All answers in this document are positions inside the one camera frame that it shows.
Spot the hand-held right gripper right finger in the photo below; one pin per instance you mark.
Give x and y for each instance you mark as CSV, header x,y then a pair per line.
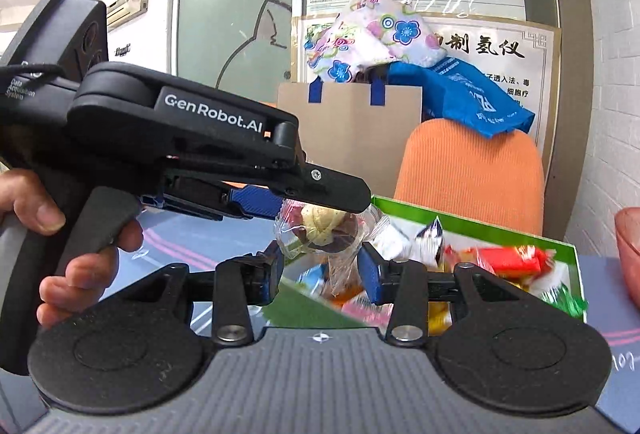
x,y
371,274

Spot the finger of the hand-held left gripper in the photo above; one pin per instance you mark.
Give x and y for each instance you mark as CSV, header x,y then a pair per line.
x,y
252,204
330,191

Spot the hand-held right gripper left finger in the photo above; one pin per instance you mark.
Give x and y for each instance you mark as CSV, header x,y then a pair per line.
x,y
272,271

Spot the clear round snack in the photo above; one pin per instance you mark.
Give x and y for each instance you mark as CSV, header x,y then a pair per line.
x,y
322,221

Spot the green and white cardboard box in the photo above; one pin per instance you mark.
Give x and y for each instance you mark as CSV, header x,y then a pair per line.
x,y
295,311

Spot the white snack packet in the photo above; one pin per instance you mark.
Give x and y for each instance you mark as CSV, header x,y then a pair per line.
x,y
420,239

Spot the red snack packet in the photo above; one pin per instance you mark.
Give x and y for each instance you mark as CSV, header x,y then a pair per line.
x,y
505,261

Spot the person's left hand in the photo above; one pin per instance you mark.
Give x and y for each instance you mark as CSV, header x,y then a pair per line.
x,y
35,204

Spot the brown paper bag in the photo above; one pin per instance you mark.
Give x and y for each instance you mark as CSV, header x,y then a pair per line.
x,y
350,138

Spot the orange chair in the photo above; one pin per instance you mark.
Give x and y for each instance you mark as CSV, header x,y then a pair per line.
x,y
470,174

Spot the blue plastic bag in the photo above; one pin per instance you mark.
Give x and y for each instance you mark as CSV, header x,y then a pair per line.
x,y
460,93

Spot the floral cloth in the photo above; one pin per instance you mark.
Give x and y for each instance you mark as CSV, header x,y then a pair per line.
x,y
385,33

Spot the blue striped tablecloth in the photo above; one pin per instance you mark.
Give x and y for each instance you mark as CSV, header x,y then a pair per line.
x,y
600,289

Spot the pink plastic bowl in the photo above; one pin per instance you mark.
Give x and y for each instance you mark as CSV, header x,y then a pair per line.
x,y
629,254

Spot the calligraphy wall poster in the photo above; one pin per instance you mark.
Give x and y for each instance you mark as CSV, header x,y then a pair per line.
x,y
500,46

